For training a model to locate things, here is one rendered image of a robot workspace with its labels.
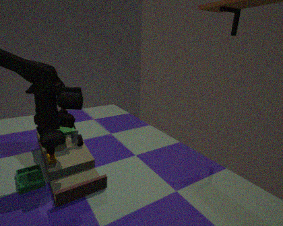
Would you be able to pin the green tray rim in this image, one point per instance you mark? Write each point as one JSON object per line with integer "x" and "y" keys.
{"x": 32, "y": 187}

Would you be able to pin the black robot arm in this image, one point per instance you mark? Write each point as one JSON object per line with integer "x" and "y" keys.
{"x": 47, "y": 87}

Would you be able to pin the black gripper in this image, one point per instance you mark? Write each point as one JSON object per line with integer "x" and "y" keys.
{"x": 49, "y": 136}

